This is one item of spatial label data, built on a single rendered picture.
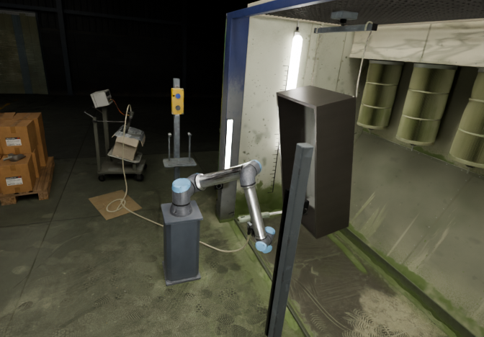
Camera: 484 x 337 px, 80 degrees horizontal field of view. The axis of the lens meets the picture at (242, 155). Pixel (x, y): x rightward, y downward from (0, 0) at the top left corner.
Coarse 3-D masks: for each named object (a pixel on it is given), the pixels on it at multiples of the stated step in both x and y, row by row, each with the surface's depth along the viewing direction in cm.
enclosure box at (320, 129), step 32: (288, 96) 234; (320, 96) 222; (288, 128) 270; (320, 128) 209; (352, 128) 220; (288, 160) 284; (320, 160) 220; (352, 160) 233; (320, 192) 232; (320, 224) 246
